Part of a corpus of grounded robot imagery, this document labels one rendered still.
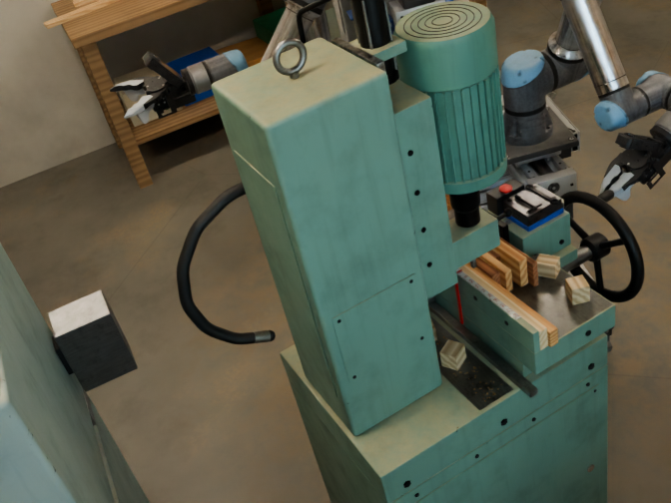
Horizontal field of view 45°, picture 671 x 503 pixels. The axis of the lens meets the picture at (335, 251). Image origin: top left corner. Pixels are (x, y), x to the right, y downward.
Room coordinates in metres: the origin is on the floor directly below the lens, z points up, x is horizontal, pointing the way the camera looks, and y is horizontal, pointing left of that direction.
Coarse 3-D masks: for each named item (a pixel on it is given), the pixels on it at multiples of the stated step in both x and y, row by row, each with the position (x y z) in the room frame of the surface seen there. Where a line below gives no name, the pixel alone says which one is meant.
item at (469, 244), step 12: (480, 216) 1.33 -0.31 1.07; (492, 216) 1.32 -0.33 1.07; (456, 228) 1.31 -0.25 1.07; (468, 228) 1.30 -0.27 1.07; (480, 228) 1.30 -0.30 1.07; (492, 228) 1.30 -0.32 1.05; (456, 240) 1.28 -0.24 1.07; (468, 240) 1.28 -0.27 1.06; (480, 240) 1.29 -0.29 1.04; (492, 240) 1.30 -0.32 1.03; (456, 252) 1.27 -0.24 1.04; (468, 252) 1.28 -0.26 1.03; (480, 252) 1.29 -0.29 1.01; (456, 264) 1.27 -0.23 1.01
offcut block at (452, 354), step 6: (450, 342) 1.23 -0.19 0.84; (456, 342) 1.23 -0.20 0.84; (444, 348) 1.22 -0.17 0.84; (450, 348) 1.21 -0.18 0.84; (456, 348) 1.21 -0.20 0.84; (462, 348) 1.21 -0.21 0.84; (444, 354) 1.20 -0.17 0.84; (450, 354) 1.20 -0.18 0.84; (456, 354) 1.19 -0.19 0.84; (462, 354) 1.21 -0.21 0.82; (444, 360) 1.20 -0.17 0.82; (450, 360) 1.19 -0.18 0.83; (456, 360) 1.19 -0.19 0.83; (462, 360) 1.20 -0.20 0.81; (444, 366) 1.21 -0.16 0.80; (450, 366) 1.20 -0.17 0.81; (456, 366) 1.19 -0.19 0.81
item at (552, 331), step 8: (480, 272) 1.31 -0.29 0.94; (488, 280) 1.28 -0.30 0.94; (496, 288) 1.25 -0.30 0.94; (504, 288) 1.24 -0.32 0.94; (512, 296) 1.21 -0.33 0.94; (520, 304) 1.19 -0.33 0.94; (528, 312) 1.16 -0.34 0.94; (536, 312) 1.15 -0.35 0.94; (544, 320) 1.13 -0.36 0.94; (552, 328) 1.10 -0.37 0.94; (552, 336) 1.09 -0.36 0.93; (552, 344) 1.09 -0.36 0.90
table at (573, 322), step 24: (528, 288) 1.27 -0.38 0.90; (552, 288) 1.25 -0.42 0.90; (480, 312) 1.24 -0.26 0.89; (552, 312) 1.18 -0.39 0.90; (576, 312) 1.16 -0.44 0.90; (600, 312) 1.15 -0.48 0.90; (504, 336) 1.17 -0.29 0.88; (576, 336) 1.12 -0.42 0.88; (528, 360) 1.10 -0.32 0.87; (552, 360) 1.10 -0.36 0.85
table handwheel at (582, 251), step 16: (576, 192) 1.50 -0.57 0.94; (592, 208) 1.44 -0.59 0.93; (608, 208) 1.41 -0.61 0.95; (576, 224) 1.51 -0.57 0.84; (624, 224) 1.37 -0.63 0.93; (592, 240) 1.44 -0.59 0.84; (624, 240) 1.35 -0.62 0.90; (592, 256) 1.42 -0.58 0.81; (640, 256) 1.32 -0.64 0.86; (576, 272) 1.49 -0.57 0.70; (640, 272) 1.31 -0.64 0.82; (592, 288) 1.44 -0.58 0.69; (640, 288) 1.32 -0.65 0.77
